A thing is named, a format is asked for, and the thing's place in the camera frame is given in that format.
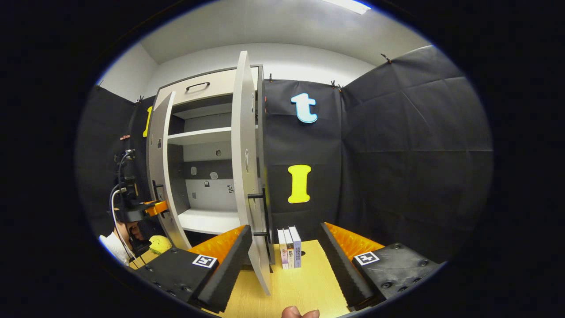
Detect beige cabinet drawer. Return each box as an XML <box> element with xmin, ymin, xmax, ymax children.
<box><xmin>154</xmin><ymin>66</ymin><xmax>259</xmax><ymax>106</ymax></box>

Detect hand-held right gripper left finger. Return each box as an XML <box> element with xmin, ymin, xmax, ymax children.
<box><xmin>132</xmin><ymin>224</ymin><xmax>253</xmax><ymax>313</ymax></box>

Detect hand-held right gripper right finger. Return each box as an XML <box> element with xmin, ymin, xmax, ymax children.
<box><xmin>319</xmin><ymin>222</ymin><xmax>442</xmax><ymax>312</ymax></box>

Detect black backdrop cloth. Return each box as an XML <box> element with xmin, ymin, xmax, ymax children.
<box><xmin>75</xmin><ymin>44</ymin><xmax>494</xmax><ymax>265</ymax></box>

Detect white book with colour spine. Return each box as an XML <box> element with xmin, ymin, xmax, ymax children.
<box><xmin>283</xmin><ymin>228</ymin><xmax>295</xmax><ymax>269</ymax></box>

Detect cabinet door with cat sticker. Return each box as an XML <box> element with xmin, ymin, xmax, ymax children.
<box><xmin>231</xmin><ymin>51</ymin><xmax>272</xmax><ymax>295</ymax></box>

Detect cabinet door with camera sticker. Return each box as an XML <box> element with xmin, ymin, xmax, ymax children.
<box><xmin>147</xmin><ymin>91</ymin><xmax>192</xmax><ymax>251</ymax></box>

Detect beige double-door shoe cabinet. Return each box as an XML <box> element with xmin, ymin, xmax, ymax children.
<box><xmin>147</xmin><ymin>65</ymin><xmax>265</xmax><ymax>248</ymax></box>

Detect long ceiling light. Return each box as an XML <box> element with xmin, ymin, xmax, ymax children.
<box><xmin>321</xmin><ymin>0</ymin><xmax>371</xmax><ymax>15</ymax></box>

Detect yellow plush toy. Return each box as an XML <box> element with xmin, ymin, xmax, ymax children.
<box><xmin>148</xmin><ymin>235</ymin><xmax>173</xmax><ymax>255</ymax></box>

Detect blue book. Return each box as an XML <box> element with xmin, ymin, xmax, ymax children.
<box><xmin>289</xmin><ymin>226</ymin><xmax>302</xmax><ymax>269</ymax></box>

